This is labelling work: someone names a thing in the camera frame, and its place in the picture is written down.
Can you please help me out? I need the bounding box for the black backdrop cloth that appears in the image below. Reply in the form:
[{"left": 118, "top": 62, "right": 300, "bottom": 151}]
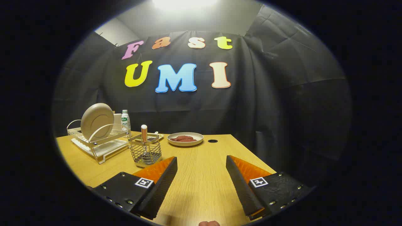
[{"left": 52, "top": 5, "right": 352, "bottom": 189}]

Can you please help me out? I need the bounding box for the metal wire basket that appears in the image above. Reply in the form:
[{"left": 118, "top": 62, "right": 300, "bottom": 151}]
[{"left": 128, "top": 133, "right": 163, "bottom": 168}]

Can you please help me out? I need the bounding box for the white divided snack tray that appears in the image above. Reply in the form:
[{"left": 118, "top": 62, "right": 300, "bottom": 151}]
[{"left": 135, "top": 132, "right": 164, "bottom": 142}]

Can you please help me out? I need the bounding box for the beige oval dish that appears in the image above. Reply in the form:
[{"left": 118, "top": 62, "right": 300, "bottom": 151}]
[{"left": 167, "top": 132, "right": 204, "bottom": 147}]

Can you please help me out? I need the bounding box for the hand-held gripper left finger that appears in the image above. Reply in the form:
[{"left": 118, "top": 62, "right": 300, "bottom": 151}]
[{"left": 90, "top": 156, "right": 178, "bottom": 221}]

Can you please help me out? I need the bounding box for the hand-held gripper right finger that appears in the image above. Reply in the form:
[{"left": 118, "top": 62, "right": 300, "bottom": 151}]
[{"left": 225, "top": 155, "right": 314, "bottom": 221}]

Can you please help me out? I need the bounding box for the beige round plate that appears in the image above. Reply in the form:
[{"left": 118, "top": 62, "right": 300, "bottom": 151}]
[{"left": 80, "top": 103, "right": 115, "bottom": 142}]

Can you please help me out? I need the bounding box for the white wire dish rack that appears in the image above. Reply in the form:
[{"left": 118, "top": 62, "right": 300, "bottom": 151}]
[{"left": 67, "top": 119, "right": 132, "bottom": 164}]

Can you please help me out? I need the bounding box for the white bottle with green label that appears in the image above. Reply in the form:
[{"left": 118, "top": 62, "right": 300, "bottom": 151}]
[{"left": 121, "top": 110, "right": 131, "bottom": 138}]

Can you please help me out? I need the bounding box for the white toaster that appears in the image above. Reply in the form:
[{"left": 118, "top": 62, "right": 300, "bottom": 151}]
[{"left": 112, "top": 114, "right": 123, "bottom": 131}]

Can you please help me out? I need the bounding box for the spoon with checkered handle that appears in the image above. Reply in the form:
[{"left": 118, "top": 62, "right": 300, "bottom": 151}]
[{"left": 140, "top": 124, "right": 151, "bottom": 157}]

